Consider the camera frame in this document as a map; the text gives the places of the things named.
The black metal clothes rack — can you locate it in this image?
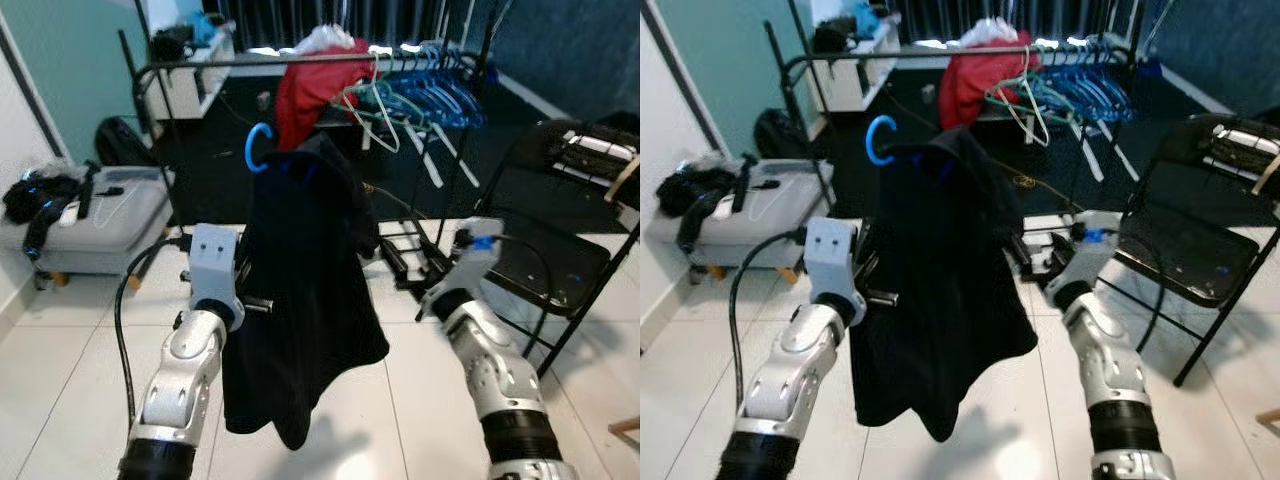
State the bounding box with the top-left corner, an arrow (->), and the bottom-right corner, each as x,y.
118,0 -> 501,296
765,0 -> 1146,271

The red cloth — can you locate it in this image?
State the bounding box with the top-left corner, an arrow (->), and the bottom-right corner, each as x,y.
275,38 -> 376,151
940,32 -> 1041,131

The black and white bundle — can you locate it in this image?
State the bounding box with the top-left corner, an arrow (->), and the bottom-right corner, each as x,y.
1205,120 -> 1280,186
548,125 -> 640,191

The white plastic bag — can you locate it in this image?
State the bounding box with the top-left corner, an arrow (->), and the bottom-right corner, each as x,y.
962,18 -> 1021,46
295,25 -> 356,53

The black selfie stick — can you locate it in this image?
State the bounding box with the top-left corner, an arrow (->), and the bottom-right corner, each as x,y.
678,155 -> 756,256
22,165 -> 101,263

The black curtain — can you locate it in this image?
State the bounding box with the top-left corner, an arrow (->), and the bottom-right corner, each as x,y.
885,0 -> 1141,41
205,0 -> 501,51

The mint green hanger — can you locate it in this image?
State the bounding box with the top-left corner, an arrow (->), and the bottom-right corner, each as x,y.
335,75 -> 421,136
985,70 -> 1076,126

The dark navy garment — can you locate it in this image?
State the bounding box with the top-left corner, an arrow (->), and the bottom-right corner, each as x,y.
848,125 -> 1041,443
222,130 -> 391,451

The black backpack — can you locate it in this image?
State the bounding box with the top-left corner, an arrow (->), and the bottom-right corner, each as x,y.
752,108 -> 816,161
97,115 -> 161,169

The grey padded bench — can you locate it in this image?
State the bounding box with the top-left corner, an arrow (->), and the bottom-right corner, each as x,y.
645,160 -> 836,281
0,165 -> 173,291

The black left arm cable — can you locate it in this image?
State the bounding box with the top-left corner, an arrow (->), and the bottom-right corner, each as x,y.
113,235 -> 193,441
728,228 -> 809,411

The black floor mat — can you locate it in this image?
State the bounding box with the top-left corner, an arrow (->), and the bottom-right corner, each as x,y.
800,70 -> 1280,221
150,75 -> 640,236

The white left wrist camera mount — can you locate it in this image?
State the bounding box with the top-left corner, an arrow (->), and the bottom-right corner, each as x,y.
803,218 -> 866,321
187,222 -> 246,326

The black bag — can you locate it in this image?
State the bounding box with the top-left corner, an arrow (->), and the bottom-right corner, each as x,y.
150,25 -> 196,61
812,20 -> 859,53

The black folding chair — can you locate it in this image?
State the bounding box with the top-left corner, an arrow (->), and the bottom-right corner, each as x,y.
470,112 -> 640,379
1115,108 -> 1280,389

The black clothing pile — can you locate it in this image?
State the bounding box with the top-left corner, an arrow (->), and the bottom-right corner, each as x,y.
655,165 -> 741,216
3,172 -> 86,226

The white shelf unit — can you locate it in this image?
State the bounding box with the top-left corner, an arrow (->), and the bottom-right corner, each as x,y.
808,22 -> 896,113
150,30 -> 236,121

